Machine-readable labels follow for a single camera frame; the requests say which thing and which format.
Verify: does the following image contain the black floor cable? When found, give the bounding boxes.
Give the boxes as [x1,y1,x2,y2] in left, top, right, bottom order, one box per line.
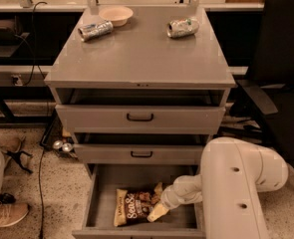
[14,1,53,239]

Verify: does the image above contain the grey top drawer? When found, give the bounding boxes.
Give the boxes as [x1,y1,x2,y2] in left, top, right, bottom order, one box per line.
[56,105,225,134]

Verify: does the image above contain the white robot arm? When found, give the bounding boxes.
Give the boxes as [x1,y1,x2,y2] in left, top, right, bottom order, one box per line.
[147,137,288,239]

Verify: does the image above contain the black office chair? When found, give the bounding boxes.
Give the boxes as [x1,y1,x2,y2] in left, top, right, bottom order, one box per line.
[220,0,294,168]

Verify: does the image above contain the silver green can right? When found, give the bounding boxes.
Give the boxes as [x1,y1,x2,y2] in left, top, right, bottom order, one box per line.
[166,18,199,39]

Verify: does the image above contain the grey drawer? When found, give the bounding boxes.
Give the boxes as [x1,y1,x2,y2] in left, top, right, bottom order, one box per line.
[73,164,205,239]
[56,105,225,134]
[75,144,203,165]

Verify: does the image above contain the silver can left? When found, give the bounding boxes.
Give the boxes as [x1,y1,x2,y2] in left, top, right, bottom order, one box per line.
[78,21,114,42]

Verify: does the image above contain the grey drawer cabinet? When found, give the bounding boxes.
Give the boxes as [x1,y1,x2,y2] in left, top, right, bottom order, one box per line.
[44,5,236,184]

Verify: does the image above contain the grey middle drawer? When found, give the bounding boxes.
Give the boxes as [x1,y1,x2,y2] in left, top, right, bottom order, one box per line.
[75,144,203,165]

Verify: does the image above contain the silver cans on floor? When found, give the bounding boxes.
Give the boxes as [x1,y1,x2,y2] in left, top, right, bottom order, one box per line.
[53,140,73,152]

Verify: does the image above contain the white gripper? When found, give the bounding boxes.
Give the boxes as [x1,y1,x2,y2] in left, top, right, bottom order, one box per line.
[147,174,203,222]

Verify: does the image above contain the grey bottom drawer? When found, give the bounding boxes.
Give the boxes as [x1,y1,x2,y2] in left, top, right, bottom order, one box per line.
[73,164,205,239]

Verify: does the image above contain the beige paper bowl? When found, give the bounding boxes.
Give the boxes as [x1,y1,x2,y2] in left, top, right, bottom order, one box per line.
[99,6,134,27]

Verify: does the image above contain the tan sneaker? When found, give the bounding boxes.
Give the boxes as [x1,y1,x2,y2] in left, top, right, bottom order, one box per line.
[0,203,29,228]

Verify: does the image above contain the brown sea salt chip bag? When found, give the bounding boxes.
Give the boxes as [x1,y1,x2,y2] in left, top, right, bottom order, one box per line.
[114,182,163,227]

